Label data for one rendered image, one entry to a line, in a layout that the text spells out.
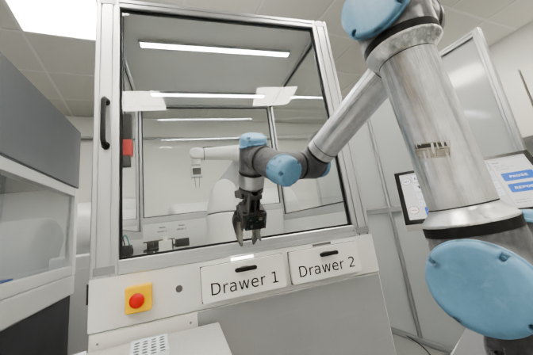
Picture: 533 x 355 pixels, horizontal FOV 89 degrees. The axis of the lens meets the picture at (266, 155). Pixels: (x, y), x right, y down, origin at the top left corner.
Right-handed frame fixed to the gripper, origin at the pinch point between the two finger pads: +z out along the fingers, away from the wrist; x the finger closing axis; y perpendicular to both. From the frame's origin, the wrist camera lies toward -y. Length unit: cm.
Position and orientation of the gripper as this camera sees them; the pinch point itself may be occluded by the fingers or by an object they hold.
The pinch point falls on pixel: (247, 239)
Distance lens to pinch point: 91.2
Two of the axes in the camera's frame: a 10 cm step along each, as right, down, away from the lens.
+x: 9.5, -0.5, 3.1
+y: 3.1, 3.3, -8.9
